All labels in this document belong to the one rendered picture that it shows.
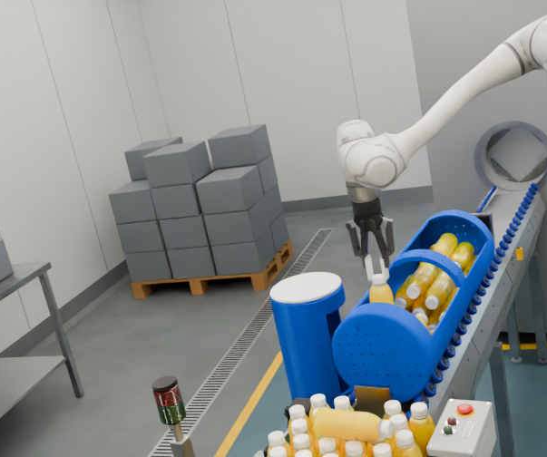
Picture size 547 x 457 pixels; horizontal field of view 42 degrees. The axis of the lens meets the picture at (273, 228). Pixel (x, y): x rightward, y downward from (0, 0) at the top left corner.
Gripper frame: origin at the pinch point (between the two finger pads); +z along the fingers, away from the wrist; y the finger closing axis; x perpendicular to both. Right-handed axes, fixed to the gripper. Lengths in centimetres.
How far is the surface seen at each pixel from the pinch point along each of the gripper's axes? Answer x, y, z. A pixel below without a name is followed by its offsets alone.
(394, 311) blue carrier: 7.1, -5.7, 9.7
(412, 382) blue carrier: 10.4, -8.8, 29.1
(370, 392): 18.3, 0.2, 28.2
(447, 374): -11.7, -11.7, 39.4
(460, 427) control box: 39, -29, 22
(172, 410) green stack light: 57, 34, 12
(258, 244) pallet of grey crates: -284, 213, 95
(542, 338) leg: -184, -9, 116
